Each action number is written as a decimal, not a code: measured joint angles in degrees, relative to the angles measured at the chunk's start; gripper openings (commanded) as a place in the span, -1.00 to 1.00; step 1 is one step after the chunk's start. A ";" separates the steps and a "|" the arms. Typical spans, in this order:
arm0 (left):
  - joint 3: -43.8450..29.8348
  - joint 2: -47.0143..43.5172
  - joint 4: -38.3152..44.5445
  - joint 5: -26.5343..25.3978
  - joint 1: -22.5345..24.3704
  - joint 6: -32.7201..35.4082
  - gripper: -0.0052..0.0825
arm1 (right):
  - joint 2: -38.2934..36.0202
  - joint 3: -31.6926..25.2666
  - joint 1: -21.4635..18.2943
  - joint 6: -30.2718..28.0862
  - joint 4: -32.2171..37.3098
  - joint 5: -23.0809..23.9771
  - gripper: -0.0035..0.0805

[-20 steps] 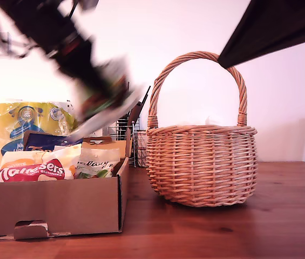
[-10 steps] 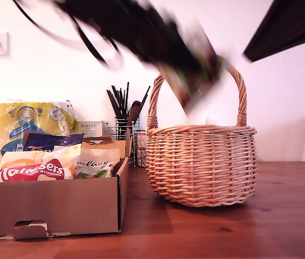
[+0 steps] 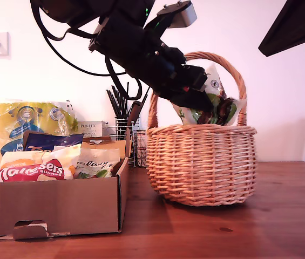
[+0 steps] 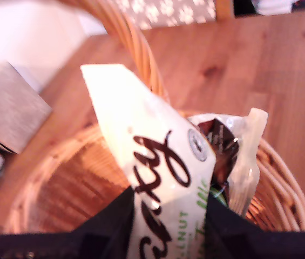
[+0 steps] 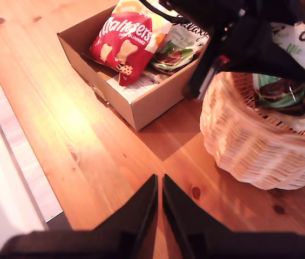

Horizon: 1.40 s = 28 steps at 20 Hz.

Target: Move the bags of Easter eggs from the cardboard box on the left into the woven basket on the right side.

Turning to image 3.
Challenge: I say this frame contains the woven wicker basket with handle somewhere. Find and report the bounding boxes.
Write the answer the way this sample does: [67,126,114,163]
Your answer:
[145,51,258,208]

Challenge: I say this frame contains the dark brown utensil handle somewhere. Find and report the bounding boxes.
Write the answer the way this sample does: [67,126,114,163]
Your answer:
[127,100,144,127]

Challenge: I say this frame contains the white Porlex box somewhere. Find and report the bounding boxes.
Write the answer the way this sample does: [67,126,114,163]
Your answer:
[78,120,109,138]

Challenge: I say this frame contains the brown cardboard box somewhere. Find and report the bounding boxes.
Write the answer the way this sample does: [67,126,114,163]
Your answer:
[0,136,130,241]

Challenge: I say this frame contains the black drinking straws bundle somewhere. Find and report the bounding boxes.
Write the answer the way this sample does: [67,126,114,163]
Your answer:
[106,82,152,119]

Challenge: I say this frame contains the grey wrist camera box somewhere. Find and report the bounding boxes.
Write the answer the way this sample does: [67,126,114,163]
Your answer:
[143,0,198,37]

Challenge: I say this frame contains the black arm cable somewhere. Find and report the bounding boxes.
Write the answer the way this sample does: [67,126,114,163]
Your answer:
[30,0,127,77]
[104,53,144,101]

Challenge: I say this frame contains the small wire mesh container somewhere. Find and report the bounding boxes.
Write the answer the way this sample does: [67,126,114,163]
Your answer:
[135,129,149,168]

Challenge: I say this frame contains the white red Maltesers bunnies bag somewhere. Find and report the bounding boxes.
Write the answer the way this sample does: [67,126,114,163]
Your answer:
[0,142,83,183]

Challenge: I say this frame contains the yellow paper towel pack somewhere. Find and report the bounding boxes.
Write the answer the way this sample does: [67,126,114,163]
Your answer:
[0,99,79,171]

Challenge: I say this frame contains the white Galaxy truffle eggs bag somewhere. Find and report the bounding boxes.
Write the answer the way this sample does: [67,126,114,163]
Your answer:
[73,147,121,179]
[172,63,248,127]

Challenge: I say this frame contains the blue Terry's mini eggs bag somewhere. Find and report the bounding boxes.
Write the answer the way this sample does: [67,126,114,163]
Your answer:
[22,131,85,155]

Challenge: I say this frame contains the chrome wire utensil holder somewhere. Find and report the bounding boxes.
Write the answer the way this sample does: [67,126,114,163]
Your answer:
[106,115,142,168]

